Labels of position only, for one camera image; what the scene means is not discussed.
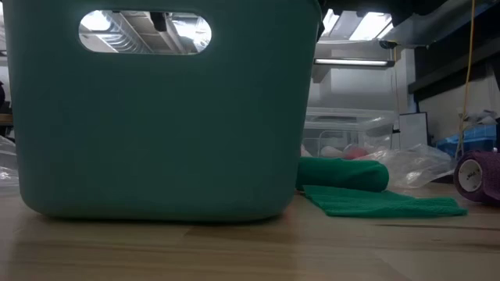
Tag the teal plastic bin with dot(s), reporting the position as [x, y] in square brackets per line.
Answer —
[156, 136]

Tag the green bandage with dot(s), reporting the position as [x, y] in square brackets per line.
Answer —
[351, 173]

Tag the purple bandage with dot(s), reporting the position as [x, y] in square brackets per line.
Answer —
[490, 175]

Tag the clear plastic container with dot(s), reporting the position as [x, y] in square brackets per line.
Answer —
[351, 121]

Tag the red item in container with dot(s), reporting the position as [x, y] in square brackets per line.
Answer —
[355, 153]

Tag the white board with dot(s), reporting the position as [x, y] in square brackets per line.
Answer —
[413, 130]

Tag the crumpled clear plastic bag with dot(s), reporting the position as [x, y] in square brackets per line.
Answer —
[414, 164]

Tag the ceiling light panel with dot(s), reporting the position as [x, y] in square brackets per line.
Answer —
[371, 27]

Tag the blue crate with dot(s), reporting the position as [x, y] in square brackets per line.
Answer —
[476, 138]

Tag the flat clear plastic bag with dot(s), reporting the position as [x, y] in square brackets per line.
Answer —
[8, 171]

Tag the brown wooden table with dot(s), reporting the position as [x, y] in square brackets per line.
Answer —
[6, 119]

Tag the silver air duct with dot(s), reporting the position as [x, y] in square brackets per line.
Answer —
[429, 27]

